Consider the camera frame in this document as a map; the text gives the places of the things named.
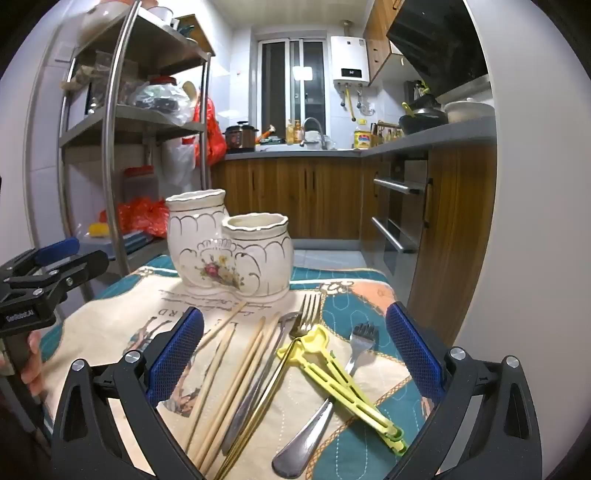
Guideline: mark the black wall shelf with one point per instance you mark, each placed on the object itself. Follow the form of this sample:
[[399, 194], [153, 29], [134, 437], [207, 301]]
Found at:
[[418, 92]]

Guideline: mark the red lidded container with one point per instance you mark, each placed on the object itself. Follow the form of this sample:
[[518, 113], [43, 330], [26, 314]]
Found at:
[[138, 184]]

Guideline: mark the blue plastic container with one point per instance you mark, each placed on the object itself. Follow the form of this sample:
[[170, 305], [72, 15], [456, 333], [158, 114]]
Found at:
[[134, 240]]

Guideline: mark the silver fork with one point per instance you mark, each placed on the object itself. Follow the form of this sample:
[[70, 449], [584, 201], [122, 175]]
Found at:
[[300, 447]]

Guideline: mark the beige plastic strainer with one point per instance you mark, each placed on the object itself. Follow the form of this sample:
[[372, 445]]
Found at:
[[189, 90]]

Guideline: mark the black range hood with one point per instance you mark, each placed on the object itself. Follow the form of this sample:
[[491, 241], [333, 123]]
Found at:
[[438, 41]]

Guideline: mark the built-in oven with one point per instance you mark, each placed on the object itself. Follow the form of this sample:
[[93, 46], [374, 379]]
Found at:
[[397, 212]]

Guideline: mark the white plastic bag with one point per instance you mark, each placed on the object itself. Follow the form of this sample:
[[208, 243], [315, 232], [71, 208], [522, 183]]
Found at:
[[178, 161]]

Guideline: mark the printed teal tablecloth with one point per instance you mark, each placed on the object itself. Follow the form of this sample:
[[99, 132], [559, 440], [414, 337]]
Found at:
[[115, 314]]

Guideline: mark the row of seasoning bottles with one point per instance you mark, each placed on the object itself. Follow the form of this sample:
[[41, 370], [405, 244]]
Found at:
[[390, 134]]

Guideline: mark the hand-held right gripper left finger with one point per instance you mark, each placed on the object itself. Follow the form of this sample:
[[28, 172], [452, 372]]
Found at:
[[178, 355]]

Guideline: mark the white water heater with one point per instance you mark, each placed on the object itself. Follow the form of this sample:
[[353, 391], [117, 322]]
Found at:
[[349, 55]]

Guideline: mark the crumpled red plastic bag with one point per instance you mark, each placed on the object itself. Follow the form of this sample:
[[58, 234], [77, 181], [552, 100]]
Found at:
[[138, 214]]

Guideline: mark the wooden wall cabinet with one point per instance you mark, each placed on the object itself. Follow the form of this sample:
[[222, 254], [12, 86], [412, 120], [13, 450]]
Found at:
[[376, 41]]

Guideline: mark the wooden base cabinets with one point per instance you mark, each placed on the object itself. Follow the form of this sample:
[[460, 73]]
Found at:
[[300, 194]]

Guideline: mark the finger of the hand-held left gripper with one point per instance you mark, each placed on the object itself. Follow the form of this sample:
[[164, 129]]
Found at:
[[78, 272], [60, 250]]

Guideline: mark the steel shelf rack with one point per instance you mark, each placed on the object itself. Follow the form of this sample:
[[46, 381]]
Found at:
[[111, 138]]

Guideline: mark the cream floral ceramic utensil holder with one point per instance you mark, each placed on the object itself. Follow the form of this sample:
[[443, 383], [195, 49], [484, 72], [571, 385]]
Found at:
[[207, 240]]

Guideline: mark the gold fork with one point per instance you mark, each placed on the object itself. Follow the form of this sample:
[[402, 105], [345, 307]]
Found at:
[[310, 318]]

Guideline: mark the clear bag dark contents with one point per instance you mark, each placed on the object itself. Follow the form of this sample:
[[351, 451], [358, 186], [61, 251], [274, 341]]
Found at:
[[161, 99]]

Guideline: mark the hanging red plastic bag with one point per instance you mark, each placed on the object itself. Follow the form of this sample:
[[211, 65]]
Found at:
[[212, 134]]

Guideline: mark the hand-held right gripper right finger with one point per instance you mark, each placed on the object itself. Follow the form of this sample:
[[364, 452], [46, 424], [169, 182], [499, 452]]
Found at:
[[415, 350]]

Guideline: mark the rice cooker pot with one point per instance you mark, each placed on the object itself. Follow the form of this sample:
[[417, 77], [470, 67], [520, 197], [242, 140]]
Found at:
[[240, 138]]

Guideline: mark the white casserole pot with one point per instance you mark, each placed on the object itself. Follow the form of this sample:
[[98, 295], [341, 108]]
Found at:
[[468, 113]]

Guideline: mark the black wok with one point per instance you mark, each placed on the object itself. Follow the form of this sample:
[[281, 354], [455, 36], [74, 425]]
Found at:
[[422, 121]]

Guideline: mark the kitchen window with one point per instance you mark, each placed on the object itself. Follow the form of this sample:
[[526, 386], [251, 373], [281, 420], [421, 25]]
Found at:
[[277, 92]]

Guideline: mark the cooking oil bottle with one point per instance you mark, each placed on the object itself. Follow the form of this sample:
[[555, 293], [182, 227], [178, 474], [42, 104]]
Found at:
[[291, 134]]

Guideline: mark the grey countertop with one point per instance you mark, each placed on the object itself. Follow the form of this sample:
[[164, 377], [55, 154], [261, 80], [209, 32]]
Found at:
[[415, 141]]

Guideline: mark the yellow plastic tongs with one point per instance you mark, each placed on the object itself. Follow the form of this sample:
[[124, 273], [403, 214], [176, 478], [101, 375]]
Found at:
[[341, 383]]

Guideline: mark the steel faucet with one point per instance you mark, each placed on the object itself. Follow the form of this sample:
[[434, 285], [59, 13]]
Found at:
[[314, 122]]

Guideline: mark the person's left hand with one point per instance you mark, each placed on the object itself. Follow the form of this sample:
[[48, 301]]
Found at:
[[33, 369]]

